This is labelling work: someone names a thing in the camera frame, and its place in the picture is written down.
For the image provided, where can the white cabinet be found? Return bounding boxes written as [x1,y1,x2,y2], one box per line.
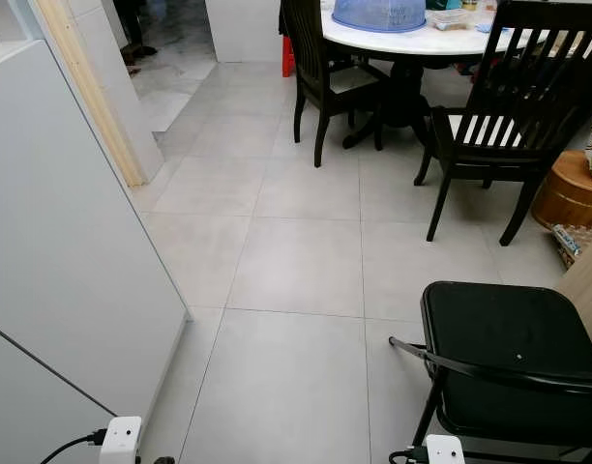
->
[0,39,192,464]

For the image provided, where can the person legs in dark trousers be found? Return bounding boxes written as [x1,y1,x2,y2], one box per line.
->
[112,0,158,61]

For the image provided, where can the red plastic object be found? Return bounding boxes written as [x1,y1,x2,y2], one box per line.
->
[281,35,296,79]

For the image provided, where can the dark wooden slat-back chair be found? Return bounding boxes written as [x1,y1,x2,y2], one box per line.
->
[414,0,592,247]
[280,0,386,168]

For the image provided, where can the blue mesh food cover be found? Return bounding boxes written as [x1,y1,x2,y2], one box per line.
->
[332,0,429,34]

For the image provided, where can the clear plastic food container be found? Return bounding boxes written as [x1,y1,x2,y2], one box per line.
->
[431,9,474,32]

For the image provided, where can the black folding chair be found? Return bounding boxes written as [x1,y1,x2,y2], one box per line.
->
[389,281,592,464]

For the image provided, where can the round brown wooden stool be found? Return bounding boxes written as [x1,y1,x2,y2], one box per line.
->
[531,150,592,231]

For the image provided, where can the beige wooden table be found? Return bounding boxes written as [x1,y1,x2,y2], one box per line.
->
[554,252,592,335]

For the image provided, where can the light wooden door frame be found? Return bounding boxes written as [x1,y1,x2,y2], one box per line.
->
[35,0,150,189]

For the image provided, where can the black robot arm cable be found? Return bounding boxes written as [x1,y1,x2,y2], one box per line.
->
[40,431,108,464]

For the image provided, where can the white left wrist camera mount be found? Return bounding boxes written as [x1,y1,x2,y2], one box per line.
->
[100,417,143,464]

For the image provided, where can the round white pedestal table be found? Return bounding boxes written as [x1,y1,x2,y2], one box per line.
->
[320,0,592,151]

